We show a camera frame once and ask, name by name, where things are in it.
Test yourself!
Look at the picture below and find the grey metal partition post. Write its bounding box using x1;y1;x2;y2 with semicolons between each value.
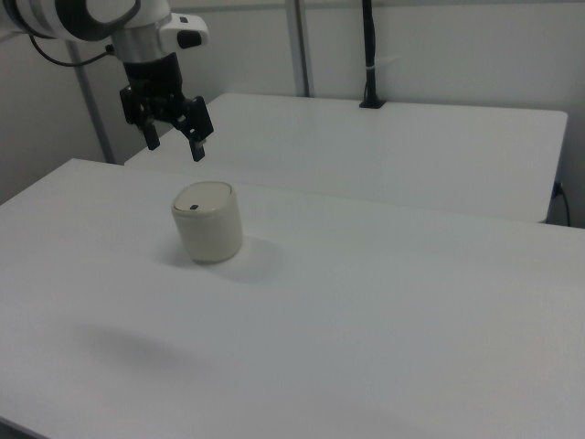
67;40;116;165
286;0;317;99

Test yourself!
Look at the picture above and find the cream ceramic cup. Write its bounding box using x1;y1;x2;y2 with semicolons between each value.
170;180;244;263

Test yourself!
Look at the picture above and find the black power cable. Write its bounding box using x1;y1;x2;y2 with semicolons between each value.
552;181;573;226

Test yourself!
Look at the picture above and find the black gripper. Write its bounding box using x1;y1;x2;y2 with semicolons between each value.
119;51;216;163

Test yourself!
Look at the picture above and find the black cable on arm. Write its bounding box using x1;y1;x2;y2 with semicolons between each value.
28;33;115;69

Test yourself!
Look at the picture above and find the black clamped camera pole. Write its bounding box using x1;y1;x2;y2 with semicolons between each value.
358;0;388;110

